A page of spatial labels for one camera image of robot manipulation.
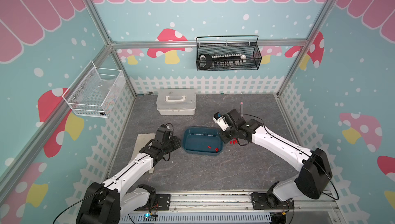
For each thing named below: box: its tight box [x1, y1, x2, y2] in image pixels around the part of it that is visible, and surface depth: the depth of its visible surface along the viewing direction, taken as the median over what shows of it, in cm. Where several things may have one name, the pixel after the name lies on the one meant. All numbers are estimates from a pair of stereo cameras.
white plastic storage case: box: [156, 88, 197, 116], surface depth 105 cm
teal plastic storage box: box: [182, 126, 224, 157], surface depth 95 cm
